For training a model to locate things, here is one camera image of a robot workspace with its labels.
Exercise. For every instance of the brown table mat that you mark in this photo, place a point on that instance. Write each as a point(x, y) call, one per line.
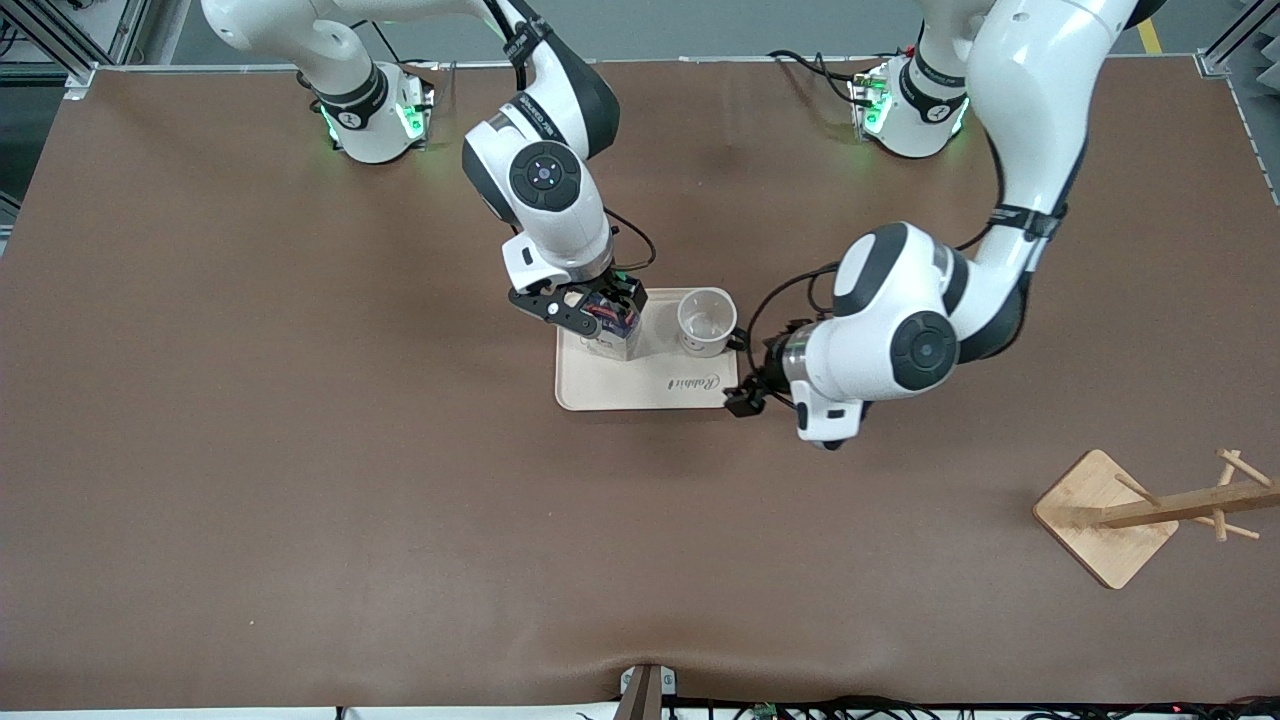
point(400, 500)

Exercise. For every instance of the cream tray with bear print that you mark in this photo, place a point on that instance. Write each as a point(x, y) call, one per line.
point(650, 385)

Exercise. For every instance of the aluminium frame corner post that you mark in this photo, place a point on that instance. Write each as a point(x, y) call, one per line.
point(1215, 62)

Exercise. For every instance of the wooden mug stand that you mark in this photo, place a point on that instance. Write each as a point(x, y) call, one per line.
point(1100, 530)

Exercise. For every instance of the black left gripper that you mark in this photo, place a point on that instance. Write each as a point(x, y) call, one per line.
point(771, 365)

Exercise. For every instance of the blue milk carton green cap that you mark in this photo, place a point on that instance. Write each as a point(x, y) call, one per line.
point(620, 348)

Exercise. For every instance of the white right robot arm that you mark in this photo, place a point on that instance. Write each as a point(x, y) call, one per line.
point(545, 230)

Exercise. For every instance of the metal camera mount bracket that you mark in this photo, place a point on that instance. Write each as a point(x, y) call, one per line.
point(645, 695)

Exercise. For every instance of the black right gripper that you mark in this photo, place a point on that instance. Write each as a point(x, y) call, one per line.
point(618, 291)

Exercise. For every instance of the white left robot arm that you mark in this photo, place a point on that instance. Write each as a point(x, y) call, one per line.
point(880, 300)

